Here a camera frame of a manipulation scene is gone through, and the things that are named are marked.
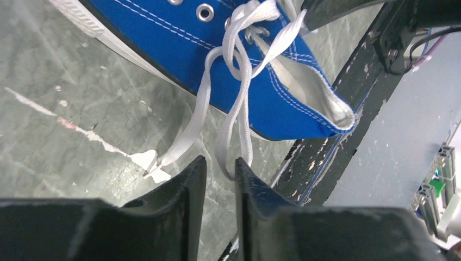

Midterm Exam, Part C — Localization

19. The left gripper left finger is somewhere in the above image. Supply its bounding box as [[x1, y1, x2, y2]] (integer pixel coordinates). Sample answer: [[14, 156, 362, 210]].
[[1, 156, 207, 260]]

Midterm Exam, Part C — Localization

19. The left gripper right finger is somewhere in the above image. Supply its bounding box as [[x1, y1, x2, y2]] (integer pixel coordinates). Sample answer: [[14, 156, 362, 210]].
[[235, 158, 445, 260]]

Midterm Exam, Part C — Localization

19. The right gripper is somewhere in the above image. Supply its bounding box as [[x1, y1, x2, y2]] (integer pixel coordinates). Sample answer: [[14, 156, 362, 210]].
[[301, 0, 461, 76]]

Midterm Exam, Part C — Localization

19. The white shoelace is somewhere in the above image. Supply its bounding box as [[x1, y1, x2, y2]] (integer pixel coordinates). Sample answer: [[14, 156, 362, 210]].
[[145, 1, 306, 181]]

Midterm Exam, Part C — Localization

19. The blue canvas sneaker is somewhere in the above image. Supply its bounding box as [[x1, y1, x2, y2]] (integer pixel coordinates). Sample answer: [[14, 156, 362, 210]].
[[52, 1, 356, 141]]

